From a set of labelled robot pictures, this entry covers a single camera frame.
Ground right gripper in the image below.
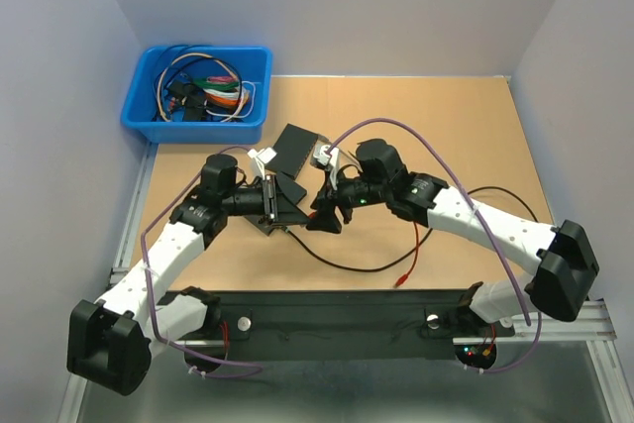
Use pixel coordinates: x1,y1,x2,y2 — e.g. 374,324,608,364
305,167,390,235

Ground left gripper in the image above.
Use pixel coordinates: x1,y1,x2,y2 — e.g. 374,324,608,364
222,173,309,227

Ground black network switch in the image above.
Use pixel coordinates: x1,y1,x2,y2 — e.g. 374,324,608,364
267,124,326,179
256,173,308,236

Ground red ethernet cable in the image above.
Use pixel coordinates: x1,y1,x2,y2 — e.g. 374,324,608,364
393,222,435,289

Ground black ethernet cable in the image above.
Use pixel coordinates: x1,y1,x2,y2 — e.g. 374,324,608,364
281,186,539,273

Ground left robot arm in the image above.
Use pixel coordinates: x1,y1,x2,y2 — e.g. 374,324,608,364
66,148,309,395

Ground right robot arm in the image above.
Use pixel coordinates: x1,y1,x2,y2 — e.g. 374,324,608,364
306,139,599,334

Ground blue plastic bin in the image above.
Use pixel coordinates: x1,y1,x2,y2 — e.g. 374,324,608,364
121,45,273,145

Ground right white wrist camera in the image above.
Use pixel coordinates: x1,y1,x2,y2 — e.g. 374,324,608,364
310,144,340,194

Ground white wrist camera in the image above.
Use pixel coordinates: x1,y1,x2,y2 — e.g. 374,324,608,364
310,144,340,194
247,147,276,178

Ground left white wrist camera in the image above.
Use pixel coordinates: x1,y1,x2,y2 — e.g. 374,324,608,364
247,147,276,178

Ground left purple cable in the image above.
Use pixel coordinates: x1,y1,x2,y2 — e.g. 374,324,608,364
141,145,264,379

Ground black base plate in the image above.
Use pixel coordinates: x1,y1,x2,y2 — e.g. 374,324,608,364
184,289,514,363

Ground tangled cables in bin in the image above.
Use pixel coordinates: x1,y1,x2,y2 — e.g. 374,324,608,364
153,44,261,124

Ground aluminium frame rail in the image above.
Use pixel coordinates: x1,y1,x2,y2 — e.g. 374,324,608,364
78,145,620,345

